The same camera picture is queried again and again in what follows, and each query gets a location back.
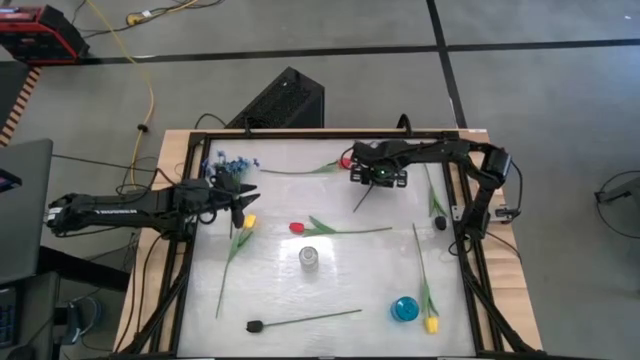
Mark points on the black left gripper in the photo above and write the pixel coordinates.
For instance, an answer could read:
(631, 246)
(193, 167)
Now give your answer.
(200, 197)

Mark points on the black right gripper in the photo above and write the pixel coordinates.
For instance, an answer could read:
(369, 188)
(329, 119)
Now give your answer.
(375, 152)

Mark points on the yellow artificial tulip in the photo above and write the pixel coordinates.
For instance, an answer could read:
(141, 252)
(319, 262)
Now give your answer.
(249, 221)
(431, 325)

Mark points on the blue artificial flower bunch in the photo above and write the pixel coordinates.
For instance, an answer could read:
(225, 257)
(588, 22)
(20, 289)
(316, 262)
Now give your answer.
(235, 165)

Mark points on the red artificial tulip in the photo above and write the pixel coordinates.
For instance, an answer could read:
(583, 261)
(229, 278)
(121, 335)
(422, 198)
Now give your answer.
(344, 163)
(296, 228)

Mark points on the black artificial tulip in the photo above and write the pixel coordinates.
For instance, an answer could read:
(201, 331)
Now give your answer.
(254, 326)
(440, 223)

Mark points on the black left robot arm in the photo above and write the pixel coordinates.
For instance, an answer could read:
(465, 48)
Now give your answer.
(110, 211)

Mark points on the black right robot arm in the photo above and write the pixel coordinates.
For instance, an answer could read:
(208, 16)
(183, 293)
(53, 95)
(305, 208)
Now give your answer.
(495, 165)

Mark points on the clear cut-glass vase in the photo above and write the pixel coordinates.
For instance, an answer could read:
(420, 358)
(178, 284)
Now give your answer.
(308, 257)

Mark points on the black computer tower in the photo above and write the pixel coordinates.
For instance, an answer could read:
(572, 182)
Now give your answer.
(285, 100)

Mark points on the black floor beam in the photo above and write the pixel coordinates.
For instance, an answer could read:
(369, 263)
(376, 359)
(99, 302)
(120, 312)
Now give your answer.
(85, 270)

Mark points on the blue grey floor device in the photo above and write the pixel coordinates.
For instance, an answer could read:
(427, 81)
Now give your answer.
(80, 320)

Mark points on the grey laptop lid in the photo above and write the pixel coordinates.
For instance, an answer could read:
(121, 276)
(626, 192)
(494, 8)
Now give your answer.
(25, 210)

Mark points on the dark phone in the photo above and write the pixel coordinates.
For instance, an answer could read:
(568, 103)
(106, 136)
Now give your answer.
(7, 181)

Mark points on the dark cabinet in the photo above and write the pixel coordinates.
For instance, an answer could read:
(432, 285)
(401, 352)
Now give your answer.
(35, 320)

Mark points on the grey stand leg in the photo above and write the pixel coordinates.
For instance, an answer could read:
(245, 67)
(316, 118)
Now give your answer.
(625, 190)

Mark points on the red and black case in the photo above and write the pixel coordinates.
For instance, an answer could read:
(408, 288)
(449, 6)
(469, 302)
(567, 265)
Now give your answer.
(30, 35)

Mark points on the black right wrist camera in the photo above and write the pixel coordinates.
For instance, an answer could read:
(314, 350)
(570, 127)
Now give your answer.
(382, 176)

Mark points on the black aluminium table frame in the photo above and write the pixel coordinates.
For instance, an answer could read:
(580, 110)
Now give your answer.
(325, 135)

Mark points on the grey metal bracket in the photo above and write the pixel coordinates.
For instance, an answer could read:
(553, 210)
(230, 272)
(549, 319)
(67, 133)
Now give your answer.
(459, 213)

